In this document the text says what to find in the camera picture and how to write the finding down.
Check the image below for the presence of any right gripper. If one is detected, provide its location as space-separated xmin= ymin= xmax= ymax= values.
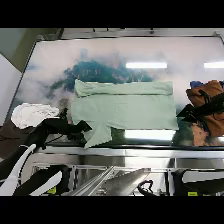
xmin=175 ymin=103 xmax=199 ymax=124

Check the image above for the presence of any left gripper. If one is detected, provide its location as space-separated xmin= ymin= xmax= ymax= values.
xmin=66 ymin=119 xmax=93 ymax=142

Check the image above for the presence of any pale green shirt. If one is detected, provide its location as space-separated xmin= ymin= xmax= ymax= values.
xmin=70 ymin=78 xmax=180 ymax=150

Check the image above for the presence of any blue garment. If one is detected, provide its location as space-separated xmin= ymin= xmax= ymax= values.
xmin=189 ymin=80 xmax=205 ymax=90

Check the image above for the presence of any orange-brown garment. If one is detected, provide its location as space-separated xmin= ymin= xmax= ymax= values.
xmin=185 ymin=79 xmax=224 ymax=138

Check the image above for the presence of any white garment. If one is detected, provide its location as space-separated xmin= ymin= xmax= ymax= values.
xmin=10 ymin=102 xmax=61 ymax=130

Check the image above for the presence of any dark brown garment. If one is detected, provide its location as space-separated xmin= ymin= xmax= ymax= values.
xmin=0 ymin=119 xmax=36 ymax=160

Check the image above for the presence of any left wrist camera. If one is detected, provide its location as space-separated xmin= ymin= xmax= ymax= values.
xmin=59 ymin=107 xmax=70 ymax=122

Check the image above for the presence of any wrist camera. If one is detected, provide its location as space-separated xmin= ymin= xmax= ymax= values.
xmin=59 ymin=107 xmax=70 ymax=122
xmin=198 ymin=88 xmax=212 ymax=105

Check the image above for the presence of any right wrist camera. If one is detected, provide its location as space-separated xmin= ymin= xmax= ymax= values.
xmin=198 ymin=88 xmax=212 ymax=105

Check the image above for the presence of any black cable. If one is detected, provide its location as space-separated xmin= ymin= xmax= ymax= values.
xmin=137 ymin=179 xmax=155 ymax=197

